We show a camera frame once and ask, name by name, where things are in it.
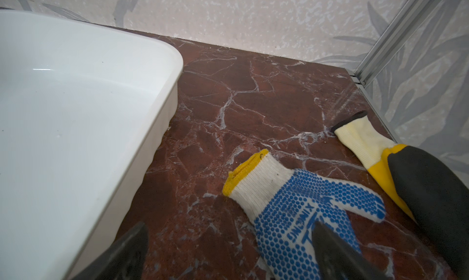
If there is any blue white dotted glove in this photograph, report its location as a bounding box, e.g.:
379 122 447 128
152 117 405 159
222 149 386 280

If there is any black yellow work glove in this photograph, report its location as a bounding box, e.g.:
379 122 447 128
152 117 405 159
331 111 469 280

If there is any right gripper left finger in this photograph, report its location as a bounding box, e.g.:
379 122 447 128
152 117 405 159
74 222 149 280

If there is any aluminium cage frame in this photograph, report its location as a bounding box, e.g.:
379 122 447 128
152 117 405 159
351 0 455 142

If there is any white plastic storage box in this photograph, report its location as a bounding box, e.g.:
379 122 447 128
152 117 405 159
1 10 183 280

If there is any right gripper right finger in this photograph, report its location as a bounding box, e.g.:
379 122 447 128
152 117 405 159
312 221 387 280

